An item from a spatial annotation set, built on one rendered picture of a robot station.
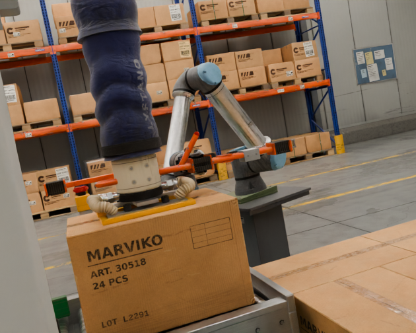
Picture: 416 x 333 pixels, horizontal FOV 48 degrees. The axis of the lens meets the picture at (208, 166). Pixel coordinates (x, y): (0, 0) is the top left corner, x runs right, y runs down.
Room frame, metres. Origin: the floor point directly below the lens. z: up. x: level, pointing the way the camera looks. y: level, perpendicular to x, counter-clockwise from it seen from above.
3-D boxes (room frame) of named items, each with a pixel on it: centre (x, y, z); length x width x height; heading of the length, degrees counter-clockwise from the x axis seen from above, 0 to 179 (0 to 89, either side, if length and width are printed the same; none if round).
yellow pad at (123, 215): (1.66, 0.24, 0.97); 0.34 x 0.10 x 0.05; 107
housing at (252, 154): (1.89, -0.17, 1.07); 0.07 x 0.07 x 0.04; 17
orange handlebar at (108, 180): (1.93, 0.12, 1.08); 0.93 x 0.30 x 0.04; 107
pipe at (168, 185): (1.75, 0.27, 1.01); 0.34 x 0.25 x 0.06; 107
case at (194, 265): (1.76, 0.26, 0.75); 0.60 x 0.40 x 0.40; 106
